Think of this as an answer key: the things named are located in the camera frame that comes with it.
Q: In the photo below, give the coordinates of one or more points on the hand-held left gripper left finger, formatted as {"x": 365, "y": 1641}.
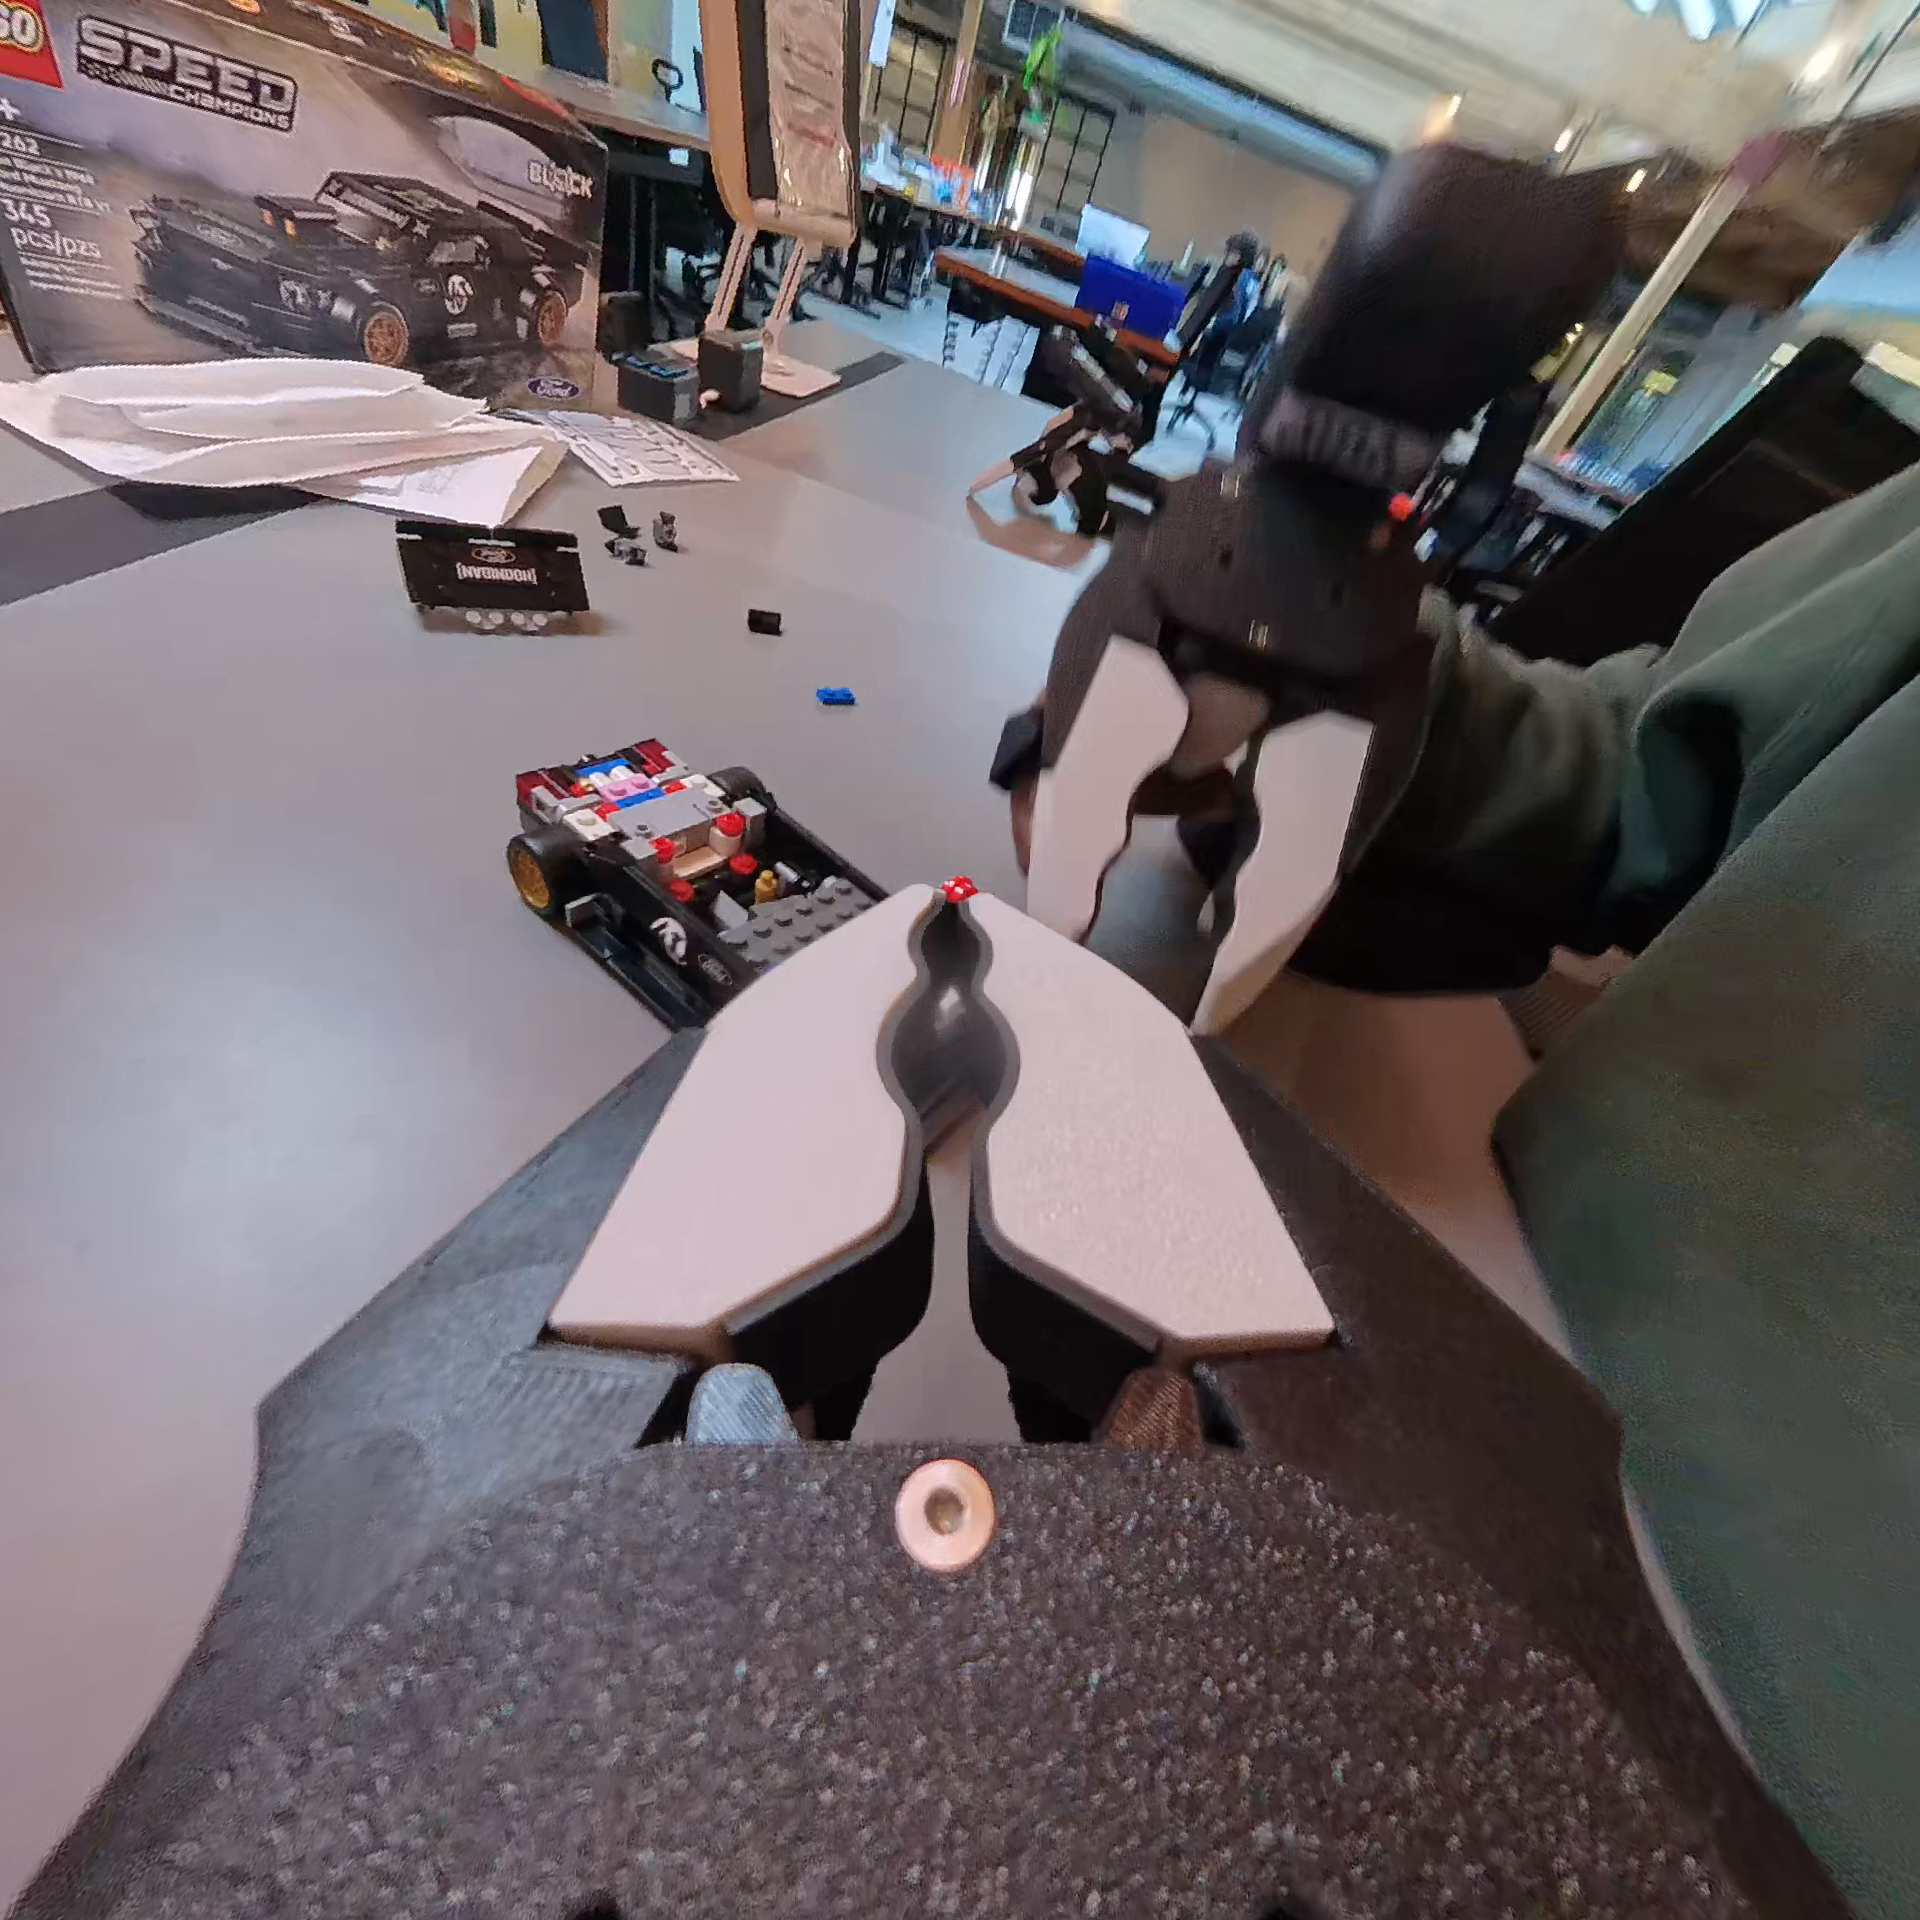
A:
{"x": 750, "y": 1170}

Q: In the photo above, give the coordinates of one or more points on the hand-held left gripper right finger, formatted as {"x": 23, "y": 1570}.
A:
{"x": 1141, "y": 1184}

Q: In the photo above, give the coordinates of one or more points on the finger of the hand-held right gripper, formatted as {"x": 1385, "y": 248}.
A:
{"x": 1299, "y": 856}
{"x": 1097, "y": 779}

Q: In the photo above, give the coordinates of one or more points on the black lego car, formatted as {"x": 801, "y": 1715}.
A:
{"x": 646, "y": 856}

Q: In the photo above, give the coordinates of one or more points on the person's right forearm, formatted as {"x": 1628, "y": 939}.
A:
{"x": 1500, "y": 779}

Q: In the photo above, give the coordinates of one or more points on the black printed lego panel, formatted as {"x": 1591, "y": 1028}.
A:
{"x": 489, "y": 570}

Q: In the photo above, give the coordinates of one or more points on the black lego set box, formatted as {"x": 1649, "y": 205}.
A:
{"x": 301, "y": 180}

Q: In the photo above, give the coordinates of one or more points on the person's right hand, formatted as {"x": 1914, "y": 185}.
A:
{"x": 1202, "y": 803}

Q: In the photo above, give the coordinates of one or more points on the black office chair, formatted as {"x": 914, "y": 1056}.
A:
{"x": 1223, "y": 329}

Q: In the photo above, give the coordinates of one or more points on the blue plastic bin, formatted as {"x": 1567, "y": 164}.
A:
{"x": 1126, "y": 288}

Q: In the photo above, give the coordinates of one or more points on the wooden workbench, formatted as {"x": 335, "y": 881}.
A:
{"x": 1021, "y": 270}

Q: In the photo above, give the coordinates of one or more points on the person's green sweatshirt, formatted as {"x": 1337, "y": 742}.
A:
{"x": 1724, "y": 1201}

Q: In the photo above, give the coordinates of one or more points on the small black box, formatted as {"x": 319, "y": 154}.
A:
{"x": 731, "y": 369}
{"x": 620, "y": 322}
{"x": 661, "y": 386}

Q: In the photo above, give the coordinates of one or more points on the white printed sheet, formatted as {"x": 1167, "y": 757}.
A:
{"x": 639, "y": 446}

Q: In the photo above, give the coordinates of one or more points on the wooden sign stand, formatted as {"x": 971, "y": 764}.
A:
{"x": 780, "y": 118}

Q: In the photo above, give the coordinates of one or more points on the white paper bag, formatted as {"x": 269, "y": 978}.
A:
{"x": 226, "y": 421}

